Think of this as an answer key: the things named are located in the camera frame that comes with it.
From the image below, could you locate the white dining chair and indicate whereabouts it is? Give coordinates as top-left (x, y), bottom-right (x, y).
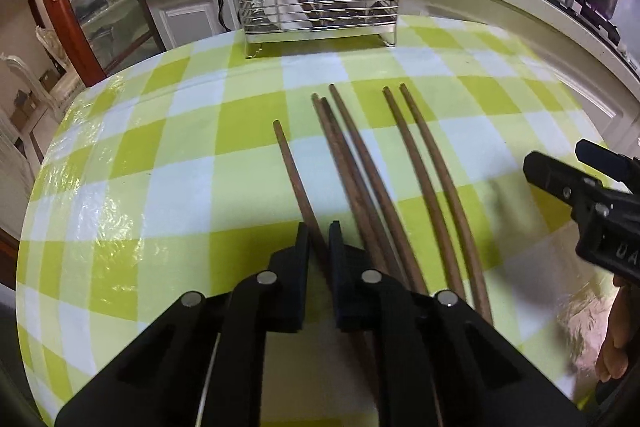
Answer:
top-left (1, 25), bottom-right (85, 121)

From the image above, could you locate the person's right hand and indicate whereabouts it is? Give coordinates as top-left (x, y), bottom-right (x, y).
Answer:
top-left (596, 275), bottom-right (639, 383)

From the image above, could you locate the green checkered tablecloth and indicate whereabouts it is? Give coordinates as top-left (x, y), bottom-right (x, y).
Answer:
top-left (16, 16), bottom-right (613, 423)

